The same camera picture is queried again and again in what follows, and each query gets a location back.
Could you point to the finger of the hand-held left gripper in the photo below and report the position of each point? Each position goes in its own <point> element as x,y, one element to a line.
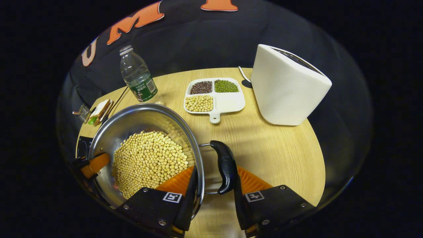
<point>96,165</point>

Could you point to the heap of yellow soybeans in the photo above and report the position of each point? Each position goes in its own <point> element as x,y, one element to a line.
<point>148,162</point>

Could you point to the sandwich on small plate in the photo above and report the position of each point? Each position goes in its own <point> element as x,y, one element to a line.
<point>99,110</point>

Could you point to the white toaster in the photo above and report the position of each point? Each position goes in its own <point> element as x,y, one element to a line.
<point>284,96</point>

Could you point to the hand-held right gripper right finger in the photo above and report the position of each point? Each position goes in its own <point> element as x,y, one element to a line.
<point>241,211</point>

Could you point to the white divided bean dish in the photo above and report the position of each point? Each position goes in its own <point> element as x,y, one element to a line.
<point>228,102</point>

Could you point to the black induction cooktop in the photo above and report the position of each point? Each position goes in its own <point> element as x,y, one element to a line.
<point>82,147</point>

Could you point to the clear plastic water bottle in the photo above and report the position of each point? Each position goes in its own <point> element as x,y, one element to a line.
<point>137,76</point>

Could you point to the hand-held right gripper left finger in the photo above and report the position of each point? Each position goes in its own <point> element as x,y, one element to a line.
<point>188,205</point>

